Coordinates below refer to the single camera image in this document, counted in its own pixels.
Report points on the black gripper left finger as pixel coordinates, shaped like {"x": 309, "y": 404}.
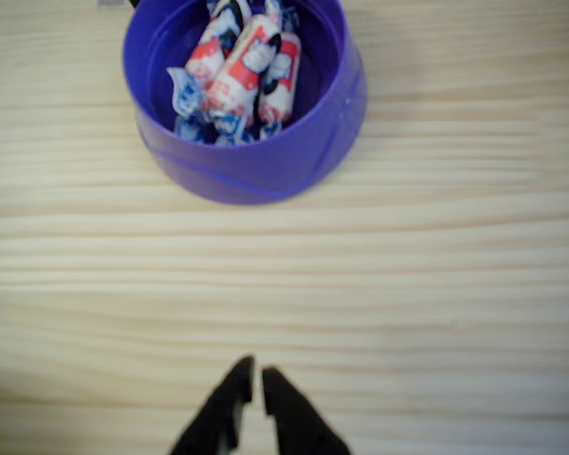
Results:
{"x": 213, "y": 417}

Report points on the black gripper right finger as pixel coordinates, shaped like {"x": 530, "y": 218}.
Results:
{"x": 299, "y": 422}

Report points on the purple plastic bowl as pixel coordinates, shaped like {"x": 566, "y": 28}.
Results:
{"x": 265, "y": 166}

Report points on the white red wrapped candy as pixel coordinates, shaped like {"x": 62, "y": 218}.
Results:
{"x": 242, "y": 71}
{"x": 284, "y": 71}
{"x": 204, "y": 57}

